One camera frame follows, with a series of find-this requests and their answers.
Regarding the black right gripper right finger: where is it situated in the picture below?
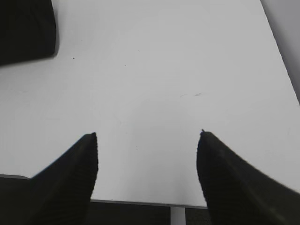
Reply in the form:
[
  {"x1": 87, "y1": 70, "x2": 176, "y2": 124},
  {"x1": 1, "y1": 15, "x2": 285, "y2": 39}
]
[{"x1": 196, "y1": 130, "x2": 300, "y2": 225}]

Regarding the white table leg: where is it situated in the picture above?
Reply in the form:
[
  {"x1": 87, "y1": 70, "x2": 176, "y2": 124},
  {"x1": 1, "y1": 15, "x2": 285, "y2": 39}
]
[{"x1": 170, "y1": 207, "x2": 186, "y2": 225}]

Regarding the black canvas tote bag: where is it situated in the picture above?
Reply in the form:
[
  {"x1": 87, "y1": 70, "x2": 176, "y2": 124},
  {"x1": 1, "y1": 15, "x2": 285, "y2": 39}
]
[{"x1": 0, "y1": 0, "x2": 57, "y2": 66}]

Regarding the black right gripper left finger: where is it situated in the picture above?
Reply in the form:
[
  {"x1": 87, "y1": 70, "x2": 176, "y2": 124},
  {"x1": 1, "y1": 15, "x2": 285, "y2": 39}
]
[{"x1": 26, "y1": 133, "x2": 98, "y2": 225}]

